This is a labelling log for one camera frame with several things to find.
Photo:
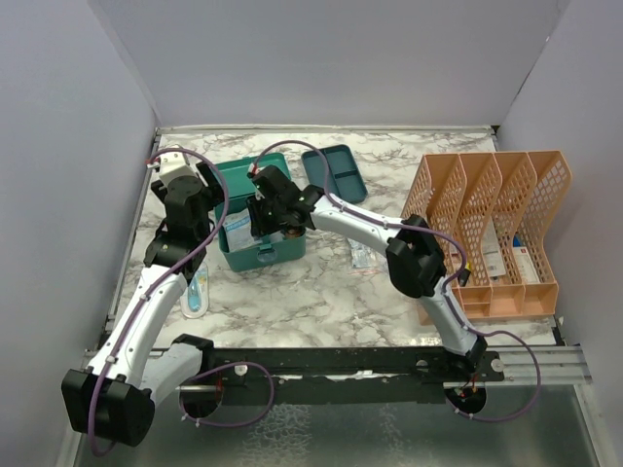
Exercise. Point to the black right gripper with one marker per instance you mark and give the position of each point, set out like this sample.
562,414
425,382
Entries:
259,226

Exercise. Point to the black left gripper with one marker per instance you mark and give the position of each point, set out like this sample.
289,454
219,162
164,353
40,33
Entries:
213,193

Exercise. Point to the teal medicine box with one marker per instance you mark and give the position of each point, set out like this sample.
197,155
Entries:
265,251

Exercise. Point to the blue gauze dressing pack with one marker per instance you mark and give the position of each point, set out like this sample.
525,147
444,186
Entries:
238,236

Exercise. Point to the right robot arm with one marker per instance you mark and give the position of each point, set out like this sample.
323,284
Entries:
415,259

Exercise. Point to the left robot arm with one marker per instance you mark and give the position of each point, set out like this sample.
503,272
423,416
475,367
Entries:
107,399

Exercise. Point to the dark teal divided tray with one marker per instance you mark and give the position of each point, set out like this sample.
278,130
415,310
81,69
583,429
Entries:
345,180

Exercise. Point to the thermometer blister pack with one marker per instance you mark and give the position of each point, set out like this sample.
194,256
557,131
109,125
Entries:
195,300

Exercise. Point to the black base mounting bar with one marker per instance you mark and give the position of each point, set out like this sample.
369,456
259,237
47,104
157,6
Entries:
329,375

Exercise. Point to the peach plastic file organizer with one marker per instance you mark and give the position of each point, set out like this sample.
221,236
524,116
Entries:
482,200

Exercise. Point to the white box red label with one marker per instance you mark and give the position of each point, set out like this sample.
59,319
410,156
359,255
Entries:
524,262

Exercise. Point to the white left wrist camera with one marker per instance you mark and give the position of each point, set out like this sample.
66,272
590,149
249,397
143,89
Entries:
174,165

